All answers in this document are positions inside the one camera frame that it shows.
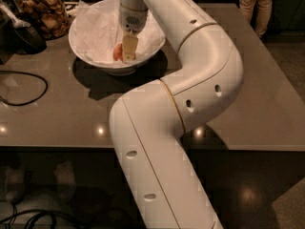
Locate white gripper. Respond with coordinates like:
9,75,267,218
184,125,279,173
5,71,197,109
119,5,148,62

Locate red apple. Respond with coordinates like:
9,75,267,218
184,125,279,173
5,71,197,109
112,43,123,61

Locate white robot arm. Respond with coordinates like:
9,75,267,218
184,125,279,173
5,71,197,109
110,0,243,229

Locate white paper sheet in bowl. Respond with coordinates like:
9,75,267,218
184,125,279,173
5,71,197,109
74,0,161,64

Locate white ceramic bowl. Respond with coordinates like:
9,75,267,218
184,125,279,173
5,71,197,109
68,0,167,77

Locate glass jar of dried chips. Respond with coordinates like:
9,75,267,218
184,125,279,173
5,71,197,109
14,0,70,40

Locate black rounded device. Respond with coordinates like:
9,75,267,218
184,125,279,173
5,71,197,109
8,24,47,54

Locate person in tan trousers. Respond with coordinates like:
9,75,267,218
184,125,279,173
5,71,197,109
239,0,273,38

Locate black cable on table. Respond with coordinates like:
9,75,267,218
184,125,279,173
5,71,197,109
0,70,50,107

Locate white metal scoop handle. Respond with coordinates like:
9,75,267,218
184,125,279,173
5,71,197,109
0,0,31,29

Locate black floor cables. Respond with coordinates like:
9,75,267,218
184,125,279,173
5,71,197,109
0,203,93,229

